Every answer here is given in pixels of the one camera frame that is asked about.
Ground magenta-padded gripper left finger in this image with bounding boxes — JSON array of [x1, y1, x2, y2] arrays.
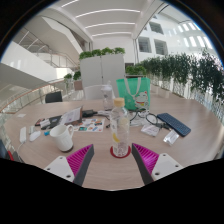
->
[[43, 143, 95, 187]]

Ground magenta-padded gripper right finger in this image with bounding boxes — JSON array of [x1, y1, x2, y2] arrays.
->
[[131, 142, 185, 186]]

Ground clear lemon water bottle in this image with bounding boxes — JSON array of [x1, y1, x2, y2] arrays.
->
[[109, 97, 131, 158]]

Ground white ceramic mug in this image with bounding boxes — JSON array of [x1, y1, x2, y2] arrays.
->
[[49, 124, 75, 153]]

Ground clear plastic packet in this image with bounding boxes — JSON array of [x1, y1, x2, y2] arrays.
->
[[162, 129, 180, 146]]

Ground white tissue packet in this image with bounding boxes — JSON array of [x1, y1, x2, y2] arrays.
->
[[140, 123, 162, 138]]

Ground white computer mouse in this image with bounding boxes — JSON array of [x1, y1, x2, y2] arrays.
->
[[28, 130, 42, 143]]

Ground dark notebook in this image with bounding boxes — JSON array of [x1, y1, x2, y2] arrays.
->
[[34, 114, 63, 131]]

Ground colourful sticker sheet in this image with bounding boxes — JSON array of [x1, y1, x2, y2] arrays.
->
[[73, 118, 105, 133]]

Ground open white booklet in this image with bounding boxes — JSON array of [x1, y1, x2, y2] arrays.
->
[[59, 106, 84, 127]]

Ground flat round red coaster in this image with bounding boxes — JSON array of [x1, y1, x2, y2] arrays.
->
[[109, 144, 132, 159]]

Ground white power strip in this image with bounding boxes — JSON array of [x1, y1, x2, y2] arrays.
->
[[19, 126, 28, 145]]

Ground black flat device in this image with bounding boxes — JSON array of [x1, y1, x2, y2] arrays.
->
[[82, 109, 98, 118]]

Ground black office chair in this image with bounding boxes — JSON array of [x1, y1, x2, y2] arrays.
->
[[44, 90, 64, 104]]

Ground green cat-print tote bag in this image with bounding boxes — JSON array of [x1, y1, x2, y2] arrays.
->
[[116, 77, 152, 112]]

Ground white chair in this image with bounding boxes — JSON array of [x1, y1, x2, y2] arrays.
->
[[83, 84, 116, 101]]

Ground clear shaker bottle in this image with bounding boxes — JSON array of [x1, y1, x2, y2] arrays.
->
[[100, 80, 115, 112]]

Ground small potted plants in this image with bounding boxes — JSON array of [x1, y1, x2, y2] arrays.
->
[[63, 70, 83, 92]]

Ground row of green potted trees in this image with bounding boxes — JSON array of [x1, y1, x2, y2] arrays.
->
[[139, 49, 224, 104]]

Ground white planter cabinet with greenery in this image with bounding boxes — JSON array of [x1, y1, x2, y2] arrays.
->
[[78, 46, 127, 98]]

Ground long ceiling light strips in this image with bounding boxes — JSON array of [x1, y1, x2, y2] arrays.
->
[[60, 0, 142, 38]]

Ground black tangled cables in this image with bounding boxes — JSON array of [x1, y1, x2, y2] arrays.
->
[[128, 108, 171, 131]]

